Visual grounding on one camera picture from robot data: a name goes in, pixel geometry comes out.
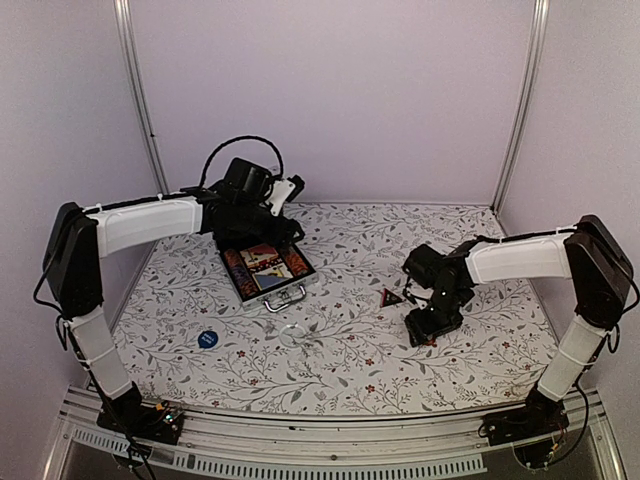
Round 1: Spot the poker chip row right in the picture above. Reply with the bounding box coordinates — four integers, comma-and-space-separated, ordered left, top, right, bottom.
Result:
280, 247, 309, 277

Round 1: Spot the black triangle marker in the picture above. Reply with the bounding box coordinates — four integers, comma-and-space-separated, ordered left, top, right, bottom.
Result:
380, 288, 404, 308

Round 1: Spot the clear round dealer button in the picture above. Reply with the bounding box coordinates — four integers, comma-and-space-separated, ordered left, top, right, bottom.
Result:
278, 323, 308, 348

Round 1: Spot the aluminium frame post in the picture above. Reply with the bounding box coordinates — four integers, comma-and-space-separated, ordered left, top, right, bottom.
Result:
113, 0, 169, 194
491, 0, 551, 217

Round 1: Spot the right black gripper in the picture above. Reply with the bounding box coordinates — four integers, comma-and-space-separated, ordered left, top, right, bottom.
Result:
405, 287, 466, 347

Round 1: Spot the left aluminium frame post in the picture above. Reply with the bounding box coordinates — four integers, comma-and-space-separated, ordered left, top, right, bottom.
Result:
113, 0, 169, 194

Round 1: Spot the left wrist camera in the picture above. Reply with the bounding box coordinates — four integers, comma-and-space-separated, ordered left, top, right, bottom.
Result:
265, 175, 305, 216

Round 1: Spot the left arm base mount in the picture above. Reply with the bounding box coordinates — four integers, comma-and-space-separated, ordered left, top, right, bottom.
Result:
97, 396, 184, 445

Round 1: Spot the right aluminium frame post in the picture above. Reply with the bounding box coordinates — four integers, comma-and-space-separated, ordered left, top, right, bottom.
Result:
491, 0, 551, 217

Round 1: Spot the poker chip row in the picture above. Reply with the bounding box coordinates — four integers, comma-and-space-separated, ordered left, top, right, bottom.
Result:
224, 249, 259, 300
280, 247, 309, 277

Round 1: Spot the poker chip row left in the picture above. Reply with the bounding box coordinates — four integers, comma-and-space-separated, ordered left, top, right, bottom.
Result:
224, 249, 259, 300

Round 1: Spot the floral table mat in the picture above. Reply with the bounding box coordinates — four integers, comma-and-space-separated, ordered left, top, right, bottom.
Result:
114, 203, 556, 416

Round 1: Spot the front aluminium rail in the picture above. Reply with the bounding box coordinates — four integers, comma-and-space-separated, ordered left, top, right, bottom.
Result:
43, 387, 634, 479

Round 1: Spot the aluminium poker case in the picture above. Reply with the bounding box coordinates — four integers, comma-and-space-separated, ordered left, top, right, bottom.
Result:
215, 236, 317, 313

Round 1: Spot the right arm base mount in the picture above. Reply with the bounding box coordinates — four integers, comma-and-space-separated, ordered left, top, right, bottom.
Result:
477, 400, 569, 470

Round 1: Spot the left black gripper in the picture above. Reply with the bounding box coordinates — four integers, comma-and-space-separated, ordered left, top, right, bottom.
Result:
235, 199, 307, 251

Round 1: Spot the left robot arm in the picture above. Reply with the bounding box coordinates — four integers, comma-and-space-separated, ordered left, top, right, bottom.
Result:
39, 158, 305, 434

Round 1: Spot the blue round button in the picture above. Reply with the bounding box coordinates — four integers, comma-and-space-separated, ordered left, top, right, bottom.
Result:
197, 330, 219, 350

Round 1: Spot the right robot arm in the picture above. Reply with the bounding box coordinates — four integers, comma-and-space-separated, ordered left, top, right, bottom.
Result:
402, 215, 639, 436

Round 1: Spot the blue playing card deck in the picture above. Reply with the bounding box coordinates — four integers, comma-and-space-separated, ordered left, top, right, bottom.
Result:
252, 265, 294, 291

